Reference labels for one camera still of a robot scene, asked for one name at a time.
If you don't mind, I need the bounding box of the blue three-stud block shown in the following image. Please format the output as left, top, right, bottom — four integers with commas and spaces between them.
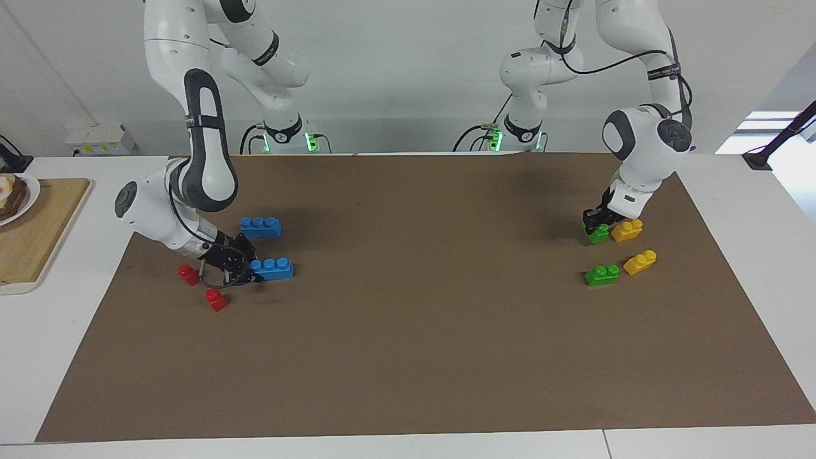
250, 257, 295, 282
240, 217, 282, 238

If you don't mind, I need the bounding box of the yellow two-stud block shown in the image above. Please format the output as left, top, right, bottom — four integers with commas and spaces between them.
623, 249, 657, 276
611, 219, 643, 243

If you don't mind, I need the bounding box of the brown table mat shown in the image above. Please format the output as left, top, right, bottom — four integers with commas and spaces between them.
35, 153, 816, 442

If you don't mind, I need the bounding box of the black clamp stand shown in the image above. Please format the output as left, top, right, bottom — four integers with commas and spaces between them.
743, 101, 816, 171

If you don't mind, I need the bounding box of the wooden cutting board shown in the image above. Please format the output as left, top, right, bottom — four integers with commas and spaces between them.
0, 178, 94, 295

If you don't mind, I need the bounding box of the white plate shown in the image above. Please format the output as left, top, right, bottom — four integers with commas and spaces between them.
0, 173, 41, 226

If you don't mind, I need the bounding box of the sandwich food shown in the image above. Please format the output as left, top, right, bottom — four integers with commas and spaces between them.
0, 175, 29, 221

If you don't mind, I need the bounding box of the black desk device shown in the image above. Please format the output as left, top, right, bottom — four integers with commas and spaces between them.
0, 135, 34, 174

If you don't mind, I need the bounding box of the black right base cable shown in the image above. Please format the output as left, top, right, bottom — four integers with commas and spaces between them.
240, 123, 265, 155

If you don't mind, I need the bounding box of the black base cable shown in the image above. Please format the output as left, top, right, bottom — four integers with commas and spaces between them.
453, 94, 514, 152
240, 123, 265, 155

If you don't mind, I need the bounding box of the black left base cable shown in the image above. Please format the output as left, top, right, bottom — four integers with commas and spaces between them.
453, 94, 514, 152

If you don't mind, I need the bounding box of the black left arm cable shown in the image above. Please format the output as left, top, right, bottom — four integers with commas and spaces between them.
539, 0, 694, 128

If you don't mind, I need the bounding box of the white wall socket box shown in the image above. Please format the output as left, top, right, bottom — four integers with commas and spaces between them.
66, 124, 137, 157

